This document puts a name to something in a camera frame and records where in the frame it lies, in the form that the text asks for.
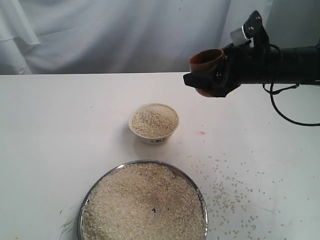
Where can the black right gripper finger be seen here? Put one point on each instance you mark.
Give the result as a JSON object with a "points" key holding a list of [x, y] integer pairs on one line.
{"points": [[231, 50], [199, 80]]}

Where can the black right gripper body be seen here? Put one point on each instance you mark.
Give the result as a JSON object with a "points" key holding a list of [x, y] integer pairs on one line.
{"points": [[246, 68]]}

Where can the brown wooden cup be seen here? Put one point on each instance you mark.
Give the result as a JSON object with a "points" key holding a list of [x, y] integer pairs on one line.
{"points": [[206, 61]]}

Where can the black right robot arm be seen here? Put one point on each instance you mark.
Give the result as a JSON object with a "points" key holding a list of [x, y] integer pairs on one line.
{"points": [[293, 65]]}

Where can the rice in white bowl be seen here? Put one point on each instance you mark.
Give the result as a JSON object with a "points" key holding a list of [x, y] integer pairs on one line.
{"points": [[154, 121]]}

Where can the small white ceramic bowl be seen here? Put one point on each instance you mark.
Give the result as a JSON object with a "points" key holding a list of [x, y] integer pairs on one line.
{"points": [[147, 140]]}

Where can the rice pile in tray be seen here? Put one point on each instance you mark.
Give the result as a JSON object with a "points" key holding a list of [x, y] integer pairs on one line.
{"points": [[143, 202]]}

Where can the round metal tray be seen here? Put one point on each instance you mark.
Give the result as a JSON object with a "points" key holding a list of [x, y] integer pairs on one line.
{"points": [[176, 171]]}

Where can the white fabric backdrop curtain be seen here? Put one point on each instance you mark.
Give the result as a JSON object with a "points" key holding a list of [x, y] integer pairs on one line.
{"points": [[137, 36]]}

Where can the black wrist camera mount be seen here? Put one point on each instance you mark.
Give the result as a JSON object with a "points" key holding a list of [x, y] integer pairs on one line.
{"points": [[252, 29]]}

